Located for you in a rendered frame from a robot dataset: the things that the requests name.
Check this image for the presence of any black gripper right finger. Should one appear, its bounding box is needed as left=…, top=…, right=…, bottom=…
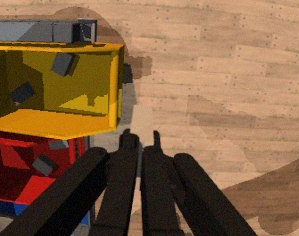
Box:
left=138, top=105, right=258, bottom=236

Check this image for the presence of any red bin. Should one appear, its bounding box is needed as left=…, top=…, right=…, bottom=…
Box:
left=0, top=131, right=82, bottom=205

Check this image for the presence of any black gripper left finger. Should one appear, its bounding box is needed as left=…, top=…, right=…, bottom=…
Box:
left=0, top=105, right=143, bottom=236

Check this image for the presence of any yellow bin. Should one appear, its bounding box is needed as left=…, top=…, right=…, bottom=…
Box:
left=0, top=41, right=125, bottom=140

